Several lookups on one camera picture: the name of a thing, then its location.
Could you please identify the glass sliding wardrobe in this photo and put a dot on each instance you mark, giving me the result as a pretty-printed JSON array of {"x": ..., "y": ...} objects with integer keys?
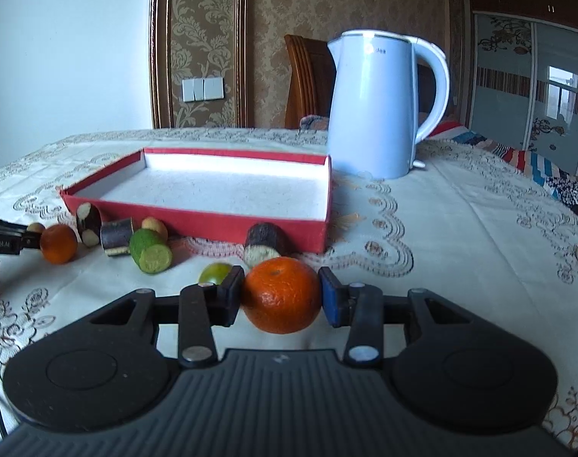
[{"x": 524, "y": 90}]

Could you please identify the green tomato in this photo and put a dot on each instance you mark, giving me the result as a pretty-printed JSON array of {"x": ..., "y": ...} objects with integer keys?
[{"x": 214, "y": 273}]

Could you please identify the large orange tangerine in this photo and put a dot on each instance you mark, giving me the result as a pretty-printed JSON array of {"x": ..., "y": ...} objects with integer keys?
[{"x": 281, "y": 296}]

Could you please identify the small orange tangerine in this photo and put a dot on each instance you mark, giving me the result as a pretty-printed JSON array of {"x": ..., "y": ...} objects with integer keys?
[{"x": 58, "y": 244}]

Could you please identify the white electric kettle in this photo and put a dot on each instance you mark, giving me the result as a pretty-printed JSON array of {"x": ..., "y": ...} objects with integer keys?
[{"x": 373, "y": 124}]

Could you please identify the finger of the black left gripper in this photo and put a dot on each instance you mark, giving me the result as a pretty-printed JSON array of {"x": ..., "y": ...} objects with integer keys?
[{"x": 16, "y": 237}]

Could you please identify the tan longan fruit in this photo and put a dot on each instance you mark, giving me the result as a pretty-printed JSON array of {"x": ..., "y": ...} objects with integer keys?
[
  {"x": 153, "y": 224},
  {"x": 36, "y": 228}
]

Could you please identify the folded pillow on bed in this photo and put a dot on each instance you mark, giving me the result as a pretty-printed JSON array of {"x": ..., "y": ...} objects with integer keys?
[{"x": 313, "y": 123}]

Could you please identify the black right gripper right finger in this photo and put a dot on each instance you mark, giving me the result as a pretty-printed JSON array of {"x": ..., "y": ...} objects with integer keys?
[{"x": 359, "y": 307}]

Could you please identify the green cucumber piece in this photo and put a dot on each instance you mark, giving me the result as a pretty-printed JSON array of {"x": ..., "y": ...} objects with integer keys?
[{"x": 150, "y": 252}]

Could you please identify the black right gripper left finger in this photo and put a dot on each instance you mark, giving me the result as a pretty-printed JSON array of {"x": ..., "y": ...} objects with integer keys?
[{"x": 202, "y": 306}]

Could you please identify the dark round water chestnut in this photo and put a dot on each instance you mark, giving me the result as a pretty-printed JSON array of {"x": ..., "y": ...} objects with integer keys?
[{"x": 89, "y": 224}]

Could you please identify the red shallow cardboard box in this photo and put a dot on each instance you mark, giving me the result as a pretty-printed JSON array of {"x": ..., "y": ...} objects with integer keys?
[{"x": 217, "y": 194}]

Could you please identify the white wall switch panel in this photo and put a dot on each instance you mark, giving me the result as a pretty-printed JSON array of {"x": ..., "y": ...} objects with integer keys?
[{"x": 202, "y": 89}]

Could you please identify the colourful patterned bedding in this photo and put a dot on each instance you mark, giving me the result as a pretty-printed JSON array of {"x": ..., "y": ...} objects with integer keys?
[{"x": 560, "y": 184}]

